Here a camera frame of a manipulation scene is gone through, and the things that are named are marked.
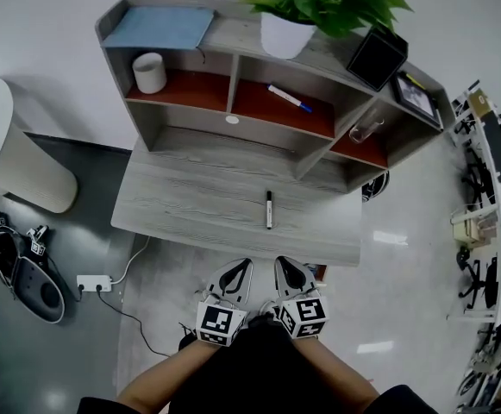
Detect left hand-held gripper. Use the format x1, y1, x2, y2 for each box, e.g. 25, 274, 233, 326
195, 257, 255, 348

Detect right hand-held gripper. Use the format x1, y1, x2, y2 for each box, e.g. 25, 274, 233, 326
274, 254, 330, 341

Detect person's left forearm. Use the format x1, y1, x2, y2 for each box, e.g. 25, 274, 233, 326
116, 337, 224, 414

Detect person's right forearm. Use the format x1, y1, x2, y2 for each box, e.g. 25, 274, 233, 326
295, 336, 381, 410

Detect wooden shelf unit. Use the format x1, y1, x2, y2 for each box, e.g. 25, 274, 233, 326
94, 0, 457, 197

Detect black office chair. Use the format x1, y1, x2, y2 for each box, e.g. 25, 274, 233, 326
455, 248, 499, 311

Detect white office desk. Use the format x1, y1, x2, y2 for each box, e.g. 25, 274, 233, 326
448, 79, 501, 331

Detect person's right shoe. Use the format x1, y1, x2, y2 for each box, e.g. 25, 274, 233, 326
257, 299, 279, 319

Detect person's black trousers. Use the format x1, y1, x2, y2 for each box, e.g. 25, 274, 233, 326
170, 312, 363, 414

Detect black and white helmet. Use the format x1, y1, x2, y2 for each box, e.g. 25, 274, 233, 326
360, 169, 391, 204

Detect white power strip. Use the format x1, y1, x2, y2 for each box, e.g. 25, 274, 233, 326
76, 273, 114, 294

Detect person's black top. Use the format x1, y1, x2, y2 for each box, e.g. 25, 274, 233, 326
76, 384, 440, 414

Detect clear drinking glass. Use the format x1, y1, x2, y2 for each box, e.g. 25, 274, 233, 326
348, 109, 385, 146

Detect blue-capped white marker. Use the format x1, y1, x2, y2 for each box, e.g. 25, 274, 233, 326
266, 84, 313, 115

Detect white cylindrical cup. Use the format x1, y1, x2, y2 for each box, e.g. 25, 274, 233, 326
131, 51, 168, 96

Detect black rectangular box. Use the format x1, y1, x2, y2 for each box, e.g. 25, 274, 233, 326
346, 27, 410, 93

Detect green plant in white pot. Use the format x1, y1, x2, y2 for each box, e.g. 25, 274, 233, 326
240, 0, 416, 60

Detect black power cable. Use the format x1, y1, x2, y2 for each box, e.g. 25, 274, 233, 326
96, 290, 172, 358

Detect white power cable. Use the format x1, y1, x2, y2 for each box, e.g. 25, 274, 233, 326
110, 234, 152, 285

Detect thin black cable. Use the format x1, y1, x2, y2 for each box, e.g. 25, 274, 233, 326
45, 252, 84, 304

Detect black picture frame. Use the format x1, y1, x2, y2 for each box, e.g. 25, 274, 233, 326
389, 71, 445, 130

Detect white round pedestal table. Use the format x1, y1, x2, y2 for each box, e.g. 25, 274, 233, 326
0, 77, 79, 215

